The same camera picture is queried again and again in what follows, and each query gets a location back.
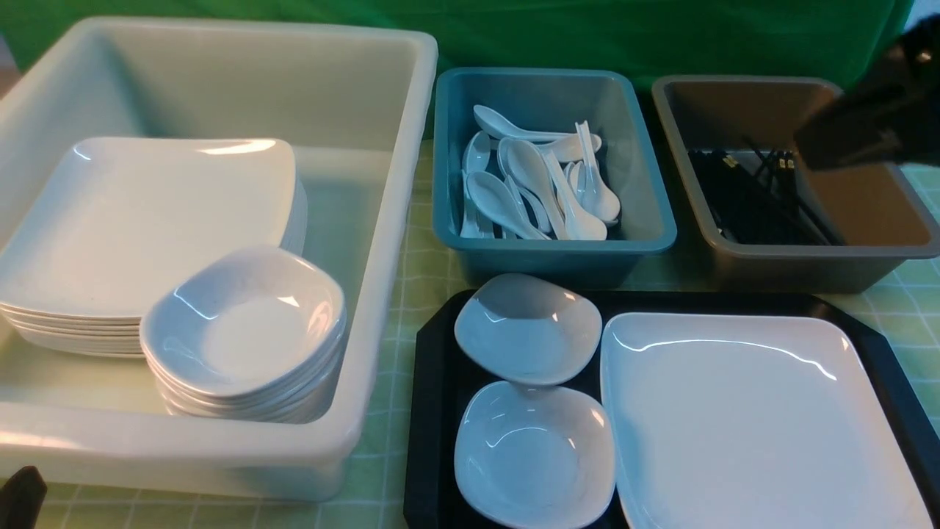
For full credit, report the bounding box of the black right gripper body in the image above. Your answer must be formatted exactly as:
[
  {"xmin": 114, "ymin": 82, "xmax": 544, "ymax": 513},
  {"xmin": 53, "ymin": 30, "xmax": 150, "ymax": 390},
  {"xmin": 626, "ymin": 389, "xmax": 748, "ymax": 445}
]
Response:
[{"xmin": 793, "ymin": 15, "xmax": 939, "ymax": 171}]

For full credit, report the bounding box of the white square rice plate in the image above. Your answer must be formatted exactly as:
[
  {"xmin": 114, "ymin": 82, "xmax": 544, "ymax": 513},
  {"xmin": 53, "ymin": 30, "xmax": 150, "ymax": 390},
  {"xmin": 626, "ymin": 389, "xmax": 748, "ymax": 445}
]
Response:
[{"xmin": 600, "ymin": 312, "xmax": 937, "ymax": 528}]

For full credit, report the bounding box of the white bowl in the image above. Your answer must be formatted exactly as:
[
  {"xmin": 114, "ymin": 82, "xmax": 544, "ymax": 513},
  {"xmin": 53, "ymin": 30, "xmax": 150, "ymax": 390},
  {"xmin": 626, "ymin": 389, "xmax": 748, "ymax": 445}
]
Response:
[
  {"xmin": 453, "ymin": 381, "xmax": 615, "ymax": 528},
  {"xmin": 454, "ymin": 273, "xmax": 602, "ymax": 387}
]

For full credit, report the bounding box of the white ceramic soup spoon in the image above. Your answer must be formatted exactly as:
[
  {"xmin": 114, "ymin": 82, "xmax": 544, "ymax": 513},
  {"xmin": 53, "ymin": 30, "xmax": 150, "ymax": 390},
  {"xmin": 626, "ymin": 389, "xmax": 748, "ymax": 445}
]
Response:
[{"xmin": 543, "ymin": 151, "xmax": 607, "ymax": 241}]

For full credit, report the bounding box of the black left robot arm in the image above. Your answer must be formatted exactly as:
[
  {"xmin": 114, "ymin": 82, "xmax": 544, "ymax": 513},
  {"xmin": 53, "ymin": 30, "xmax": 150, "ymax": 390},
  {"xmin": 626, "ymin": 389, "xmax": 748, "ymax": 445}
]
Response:
[{"xmin": 1, "ymin": 466, "xmax": 48, "ymax": 529}]

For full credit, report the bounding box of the brown plastic chopstick bin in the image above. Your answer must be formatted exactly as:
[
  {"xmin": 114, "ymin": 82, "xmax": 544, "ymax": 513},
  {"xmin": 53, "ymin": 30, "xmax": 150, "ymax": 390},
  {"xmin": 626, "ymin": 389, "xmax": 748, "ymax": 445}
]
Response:
[{"xmin": 651, "ymin": 75, "xmax": 938, "ymax": 292}]

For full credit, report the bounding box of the green backdrop cloth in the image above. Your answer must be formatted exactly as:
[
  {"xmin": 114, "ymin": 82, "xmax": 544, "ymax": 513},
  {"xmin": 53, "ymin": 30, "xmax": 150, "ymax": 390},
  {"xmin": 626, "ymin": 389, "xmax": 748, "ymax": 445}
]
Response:
[{"xmin": 1, "ymin": 1, "xmax": 914, "ymax": 104}]

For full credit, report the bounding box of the pile of black chopsticks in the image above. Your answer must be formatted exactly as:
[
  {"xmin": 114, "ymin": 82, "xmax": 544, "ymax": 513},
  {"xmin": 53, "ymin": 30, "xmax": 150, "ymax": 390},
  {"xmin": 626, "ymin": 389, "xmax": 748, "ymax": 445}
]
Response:
[{"xmin": 687, "ymin": 137, "xmax": 846, "ymax": 245}]

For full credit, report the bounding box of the teal plastic spoon bin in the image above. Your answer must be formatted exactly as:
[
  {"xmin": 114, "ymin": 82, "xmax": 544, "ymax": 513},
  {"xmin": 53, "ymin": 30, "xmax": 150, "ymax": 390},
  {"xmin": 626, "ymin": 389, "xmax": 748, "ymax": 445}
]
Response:
[{"xmin": 432, "ymin": 67, "xmax": 677, "ymax": 289}]

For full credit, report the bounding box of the white spoon right upright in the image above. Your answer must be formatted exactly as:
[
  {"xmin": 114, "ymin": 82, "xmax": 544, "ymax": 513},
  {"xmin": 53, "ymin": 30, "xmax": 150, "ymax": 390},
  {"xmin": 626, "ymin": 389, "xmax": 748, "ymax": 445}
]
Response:
[{"xmin": 575, "ymin": 121, "xmax": 621, "ymax": 226}]

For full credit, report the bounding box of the white spoon centre large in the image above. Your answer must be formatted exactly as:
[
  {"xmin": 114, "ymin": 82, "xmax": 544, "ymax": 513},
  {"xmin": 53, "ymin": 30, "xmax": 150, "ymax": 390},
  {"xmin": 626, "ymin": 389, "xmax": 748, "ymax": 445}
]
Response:
[{"xmin": 501, "ymin": 140, "xmax": 571, "ymax": 240}]

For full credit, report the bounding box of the white spoon top of bin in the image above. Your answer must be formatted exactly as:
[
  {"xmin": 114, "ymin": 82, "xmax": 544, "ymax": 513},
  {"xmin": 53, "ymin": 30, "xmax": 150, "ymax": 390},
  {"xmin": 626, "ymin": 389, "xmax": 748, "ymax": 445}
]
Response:
[{"xmin": 473, "ymin": 104, "xmax": 581, "ymax": 147}]

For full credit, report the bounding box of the white spoon front left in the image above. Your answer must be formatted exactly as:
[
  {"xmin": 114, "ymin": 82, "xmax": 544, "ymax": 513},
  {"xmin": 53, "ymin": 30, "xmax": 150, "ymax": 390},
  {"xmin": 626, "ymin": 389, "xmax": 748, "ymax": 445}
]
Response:
[{"xmin": 467, "ymin": 171, "xmax": 550, "ymax": 240}]

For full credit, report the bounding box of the white spoon far left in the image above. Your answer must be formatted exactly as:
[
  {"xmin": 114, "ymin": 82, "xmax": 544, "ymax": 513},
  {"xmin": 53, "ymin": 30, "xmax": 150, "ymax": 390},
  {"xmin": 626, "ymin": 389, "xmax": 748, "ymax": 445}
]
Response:
[{"xmin": 460, "ymin": 130, "xmax": 494, "ymax": 239}]

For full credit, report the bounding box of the black serving tray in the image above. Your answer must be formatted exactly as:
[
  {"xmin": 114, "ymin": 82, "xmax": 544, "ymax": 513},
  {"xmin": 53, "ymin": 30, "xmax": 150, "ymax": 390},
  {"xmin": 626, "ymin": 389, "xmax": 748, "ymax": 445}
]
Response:
[{"xmin": 403, "ymin": 290, "xmax": 939, "ymax": 528}]

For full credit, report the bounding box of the large white plastic tub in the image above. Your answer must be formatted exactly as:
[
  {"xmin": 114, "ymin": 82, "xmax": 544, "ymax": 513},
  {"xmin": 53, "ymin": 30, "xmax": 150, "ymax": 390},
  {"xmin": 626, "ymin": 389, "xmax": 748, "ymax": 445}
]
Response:
[{"xmin": 1, "ymin": 17, "xmax": 438, "ymax": 501}]

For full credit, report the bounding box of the green checkered tablecloth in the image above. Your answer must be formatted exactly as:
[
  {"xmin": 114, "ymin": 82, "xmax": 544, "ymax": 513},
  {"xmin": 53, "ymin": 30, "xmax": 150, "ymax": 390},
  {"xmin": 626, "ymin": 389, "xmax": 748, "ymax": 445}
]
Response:
[{"xmin": 37, "ymin": 145, "xmax": 938, "ymax": 528}]

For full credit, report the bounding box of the stack of white bowls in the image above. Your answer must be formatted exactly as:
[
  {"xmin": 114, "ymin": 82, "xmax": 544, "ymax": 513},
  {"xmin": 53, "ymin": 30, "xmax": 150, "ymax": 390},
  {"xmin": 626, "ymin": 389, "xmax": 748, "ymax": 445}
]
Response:
[{"xmin": 139, "ymin": 245, "xmax": 348, "ymax": 424}]

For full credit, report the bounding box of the stack of white square plates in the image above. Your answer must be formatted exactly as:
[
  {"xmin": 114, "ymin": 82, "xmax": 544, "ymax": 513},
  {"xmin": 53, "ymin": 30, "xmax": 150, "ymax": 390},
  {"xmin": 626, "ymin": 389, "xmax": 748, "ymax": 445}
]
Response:
[{"xmin": 2, "ymin": 137, "xmax": 302, "ymax": 359}]

